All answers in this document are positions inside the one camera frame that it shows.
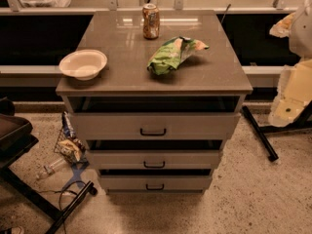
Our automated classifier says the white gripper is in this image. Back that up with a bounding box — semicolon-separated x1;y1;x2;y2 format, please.
268;13;312;128

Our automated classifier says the grey drawer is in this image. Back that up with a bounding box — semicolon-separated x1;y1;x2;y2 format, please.
87;150;221;170
97;175;212;192
70;113;240;140

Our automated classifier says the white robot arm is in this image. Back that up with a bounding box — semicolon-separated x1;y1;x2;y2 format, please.
268;0;312;127

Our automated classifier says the grey drawer cabinet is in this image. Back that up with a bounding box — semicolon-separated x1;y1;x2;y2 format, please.
55;9;254;195

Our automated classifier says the green chip bag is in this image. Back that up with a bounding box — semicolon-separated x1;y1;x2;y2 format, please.
147;36;209;75

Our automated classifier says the orange soda can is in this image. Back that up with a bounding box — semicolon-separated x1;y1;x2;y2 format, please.
142;3;160;39

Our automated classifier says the white paper bowl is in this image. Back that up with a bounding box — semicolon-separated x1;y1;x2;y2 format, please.
58;50;107;81

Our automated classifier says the blue tape cross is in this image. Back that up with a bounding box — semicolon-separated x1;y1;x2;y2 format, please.
63;162;89;189

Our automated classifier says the clear plastic bottle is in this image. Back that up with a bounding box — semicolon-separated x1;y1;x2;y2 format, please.
36;158;67;180

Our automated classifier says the black chair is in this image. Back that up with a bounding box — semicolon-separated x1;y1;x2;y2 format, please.
0;97;98;234

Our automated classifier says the black table leg frame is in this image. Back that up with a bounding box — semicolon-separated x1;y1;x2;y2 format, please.
242;101;312;162

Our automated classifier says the wire basket with snacks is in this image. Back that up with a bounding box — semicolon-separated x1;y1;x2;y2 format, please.
57;111;87;164

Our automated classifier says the black floor cable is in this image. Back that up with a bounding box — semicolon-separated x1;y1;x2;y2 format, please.
35;179;87;234

